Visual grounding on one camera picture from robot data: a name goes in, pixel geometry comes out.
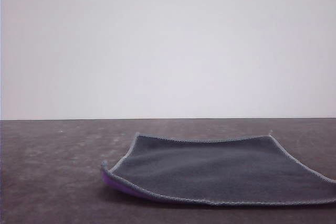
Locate grey table cloth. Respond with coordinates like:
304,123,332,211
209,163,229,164
0,118,336,224

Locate purple towel with grey hem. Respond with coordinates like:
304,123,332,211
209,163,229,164
100,132,336,207

